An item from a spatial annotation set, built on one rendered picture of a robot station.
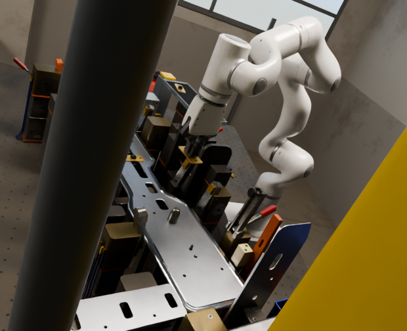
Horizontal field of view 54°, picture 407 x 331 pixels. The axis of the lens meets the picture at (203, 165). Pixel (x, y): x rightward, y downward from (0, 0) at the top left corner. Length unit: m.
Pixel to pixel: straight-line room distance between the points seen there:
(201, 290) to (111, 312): 0.25
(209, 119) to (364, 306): 0.91
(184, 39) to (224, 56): 2.94
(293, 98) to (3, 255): 1.09
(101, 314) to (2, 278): 0.51
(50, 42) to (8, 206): 2.50
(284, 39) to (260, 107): 3.22
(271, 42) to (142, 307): 0.73
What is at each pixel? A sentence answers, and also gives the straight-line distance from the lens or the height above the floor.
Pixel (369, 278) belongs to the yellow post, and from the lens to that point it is 0.18.
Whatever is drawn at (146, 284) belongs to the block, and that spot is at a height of 0.98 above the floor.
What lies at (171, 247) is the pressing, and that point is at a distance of 1.18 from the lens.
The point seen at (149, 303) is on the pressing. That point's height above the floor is 1.00.
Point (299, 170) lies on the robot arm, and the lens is 1.57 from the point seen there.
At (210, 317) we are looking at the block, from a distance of 0.97.
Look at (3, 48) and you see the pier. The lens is 3.91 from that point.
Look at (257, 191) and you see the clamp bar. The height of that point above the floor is 1.21.
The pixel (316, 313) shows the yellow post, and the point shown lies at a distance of 0.19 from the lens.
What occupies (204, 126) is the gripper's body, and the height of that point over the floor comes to 1.35.
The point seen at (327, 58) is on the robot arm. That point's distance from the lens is 1.35.
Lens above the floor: 1.75
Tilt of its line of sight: 27 degrees down
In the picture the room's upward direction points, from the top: 24 degrees clockwise
